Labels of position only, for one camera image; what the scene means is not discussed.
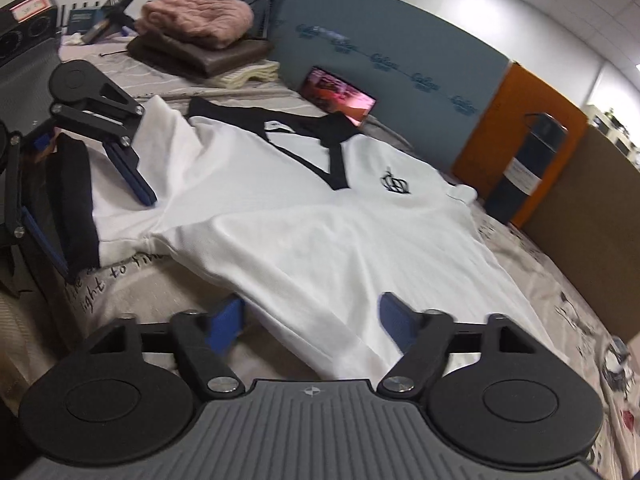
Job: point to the small blue box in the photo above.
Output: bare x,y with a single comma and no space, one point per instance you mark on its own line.
80,18

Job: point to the orange cardboard box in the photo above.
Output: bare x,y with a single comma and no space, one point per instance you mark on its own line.
502,130

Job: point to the cream knitted garment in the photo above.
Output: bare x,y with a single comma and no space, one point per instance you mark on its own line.
262,71

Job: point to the pink knitted sweater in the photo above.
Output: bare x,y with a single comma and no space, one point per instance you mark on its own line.
210,24

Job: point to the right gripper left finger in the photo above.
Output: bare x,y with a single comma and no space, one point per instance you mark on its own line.
201,343

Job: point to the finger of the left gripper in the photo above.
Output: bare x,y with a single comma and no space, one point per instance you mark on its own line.
28,191
87,102

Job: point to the black handheld device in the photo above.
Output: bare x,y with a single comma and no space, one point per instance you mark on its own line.
113,20

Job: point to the brown cardboard box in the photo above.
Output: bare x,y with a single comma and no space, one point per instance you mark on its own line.
588,224

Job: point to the large blue cardboard box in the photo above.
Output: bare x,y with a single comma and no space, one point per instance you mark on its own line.
432,81

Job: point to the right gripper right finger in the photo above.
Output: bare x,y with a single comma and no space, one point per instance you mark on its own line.
423,339

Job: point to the brown leather garment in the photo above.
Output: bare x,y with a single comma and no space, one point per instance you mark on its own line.
192,62

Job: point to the dark blue vacuum bottle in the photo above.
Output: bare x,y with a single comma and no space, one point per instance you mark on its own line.
545,135

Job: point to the white black trim t-shirt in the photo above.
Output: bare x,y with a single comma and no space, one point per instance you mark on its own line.
307,219

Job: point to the smartphone playing video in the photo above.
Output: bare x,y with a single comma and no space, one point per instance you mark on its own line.
333,94

